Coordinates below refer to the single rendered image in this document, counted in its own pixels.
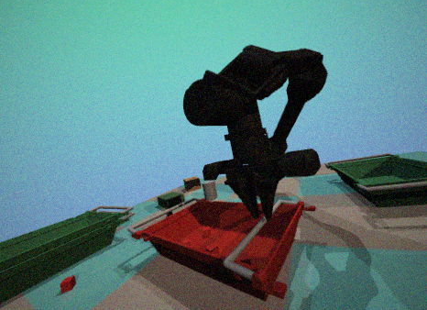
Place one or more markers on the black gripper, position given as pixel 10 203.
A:
pixel 249 146

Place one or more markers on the green rectangular block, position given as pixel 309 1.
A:
pixel 169 200

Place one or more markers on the grey cylinder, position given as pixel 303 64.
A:
pixel 209 191

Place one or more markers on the brown block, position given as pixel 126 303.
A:
pixel 192 184

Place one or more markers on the red plastic tray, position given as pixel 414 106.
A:
pixel 229 223

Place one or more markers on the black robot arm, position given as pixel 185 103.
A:
pixel 229 98

